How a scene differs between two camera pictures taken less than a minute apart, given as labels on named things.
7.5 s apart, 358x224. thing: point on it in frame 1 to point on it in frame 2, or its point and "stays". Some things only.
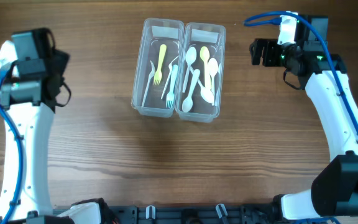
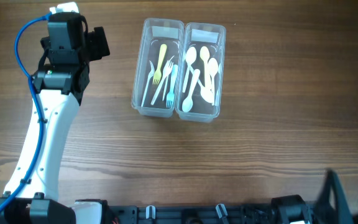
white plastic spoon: x=206 y=93 stays
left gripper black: x=63 y=58 to x=98 y=43
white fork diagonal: x=151 y=74 stays
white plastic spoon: x=188 y=103 stays
